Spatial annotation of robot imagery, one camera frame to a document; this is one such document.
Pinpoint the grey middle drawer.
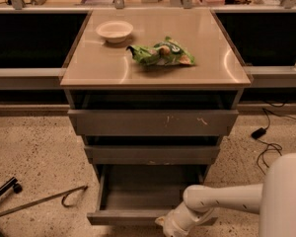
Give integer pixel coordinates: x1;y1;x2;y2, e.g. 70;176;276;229
85;146;220;165

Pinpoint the metal hooked rod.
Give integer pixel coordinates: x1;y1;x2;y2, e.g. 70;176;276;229
0;185;88;217

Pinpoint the grey top drawer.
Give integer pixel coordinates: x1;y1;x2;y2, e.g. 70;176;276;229
68;110;238;136

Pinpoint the black wheeled stand leg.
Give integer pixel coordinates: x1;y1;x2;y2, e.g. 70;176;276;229
0;177;23;197

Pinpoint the green chip bag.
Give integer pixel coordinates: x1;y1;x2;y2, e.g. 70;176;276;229
126;37;194;66

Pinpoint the black power adapter with cable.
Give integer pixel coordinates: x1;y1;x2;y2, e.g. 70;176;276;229
251;106;296;176

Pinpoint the grey bottom drawer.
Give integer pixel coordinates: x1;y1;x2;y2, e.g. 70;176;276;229
87;165;206;225

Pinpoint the grey drawer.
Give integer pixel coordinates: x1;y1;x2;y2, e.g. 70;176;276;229
68;110;238;136
85;146;220;165
87;165;206;225

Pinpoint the grey drawer cabinet with top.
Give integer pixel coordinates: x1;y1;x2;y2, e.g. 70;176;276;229
60;8;251;177

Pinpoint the white paper bowl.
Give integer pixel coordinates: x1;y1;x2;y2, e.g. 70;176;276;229
96;21;133;43

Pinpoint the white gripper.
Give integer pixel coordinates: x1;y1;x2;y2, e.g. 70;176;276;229
155;216;179;237

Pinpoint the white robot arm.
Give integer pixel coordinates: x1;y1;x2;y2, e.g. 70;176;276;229
156;153;296;237

